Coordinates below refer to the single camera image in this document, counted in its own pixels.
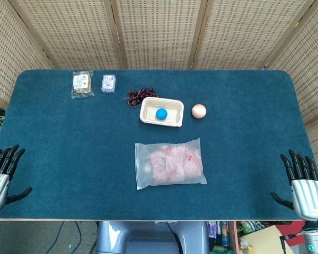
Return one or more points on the beige cardboard sheet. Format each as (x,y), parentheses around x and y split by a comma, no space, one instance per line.
(267,240)

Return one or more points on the transparent plastic bag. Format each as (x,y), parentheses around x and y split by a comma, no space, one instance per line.
(143,158)

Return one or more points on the peach coloured ball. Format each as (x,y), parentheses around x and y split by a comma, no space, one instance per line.
(199,111)

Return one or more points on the brown wooden shelf post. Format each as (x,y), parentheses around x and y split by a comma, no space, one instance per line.
(233,238)

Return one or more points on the blue ball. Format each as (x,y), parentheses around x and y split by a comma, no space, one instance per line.
(161,113)

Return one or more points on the grey-blue robot torso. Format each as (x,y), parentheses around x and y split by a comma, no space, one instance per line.
(148,235)

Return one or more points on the purple snack packet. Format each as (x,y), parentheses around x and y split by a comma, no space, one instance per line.
(212,229)

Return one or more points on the beige food container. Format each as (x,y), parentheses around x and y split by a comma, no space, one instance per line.
(148,111)

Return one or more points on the small purple packet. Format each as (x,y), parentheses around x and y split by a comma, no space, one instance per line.
(108,83)

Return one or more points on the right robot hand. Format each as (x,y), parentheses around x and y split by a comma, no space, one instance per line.
(310,195)

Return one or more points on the packaged bread in clear wrap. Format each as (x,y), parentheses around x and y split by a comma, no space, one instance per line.
(82,82)

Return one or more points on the woven folding screen panel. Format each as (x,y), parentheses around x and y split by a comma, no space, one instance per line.
(69,34)
(241,34)
(159,34)
(5,53)
(307,66)

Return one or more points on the bunch of red grapes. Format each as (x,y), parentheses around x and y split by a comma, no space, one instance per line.
(137,95)

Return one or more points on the red flat item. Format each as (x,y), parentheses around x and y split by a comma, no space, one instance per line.
(294,227)

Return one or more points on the pink floral clothes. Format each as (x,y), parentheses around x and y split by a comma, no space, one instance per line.
(175,166)

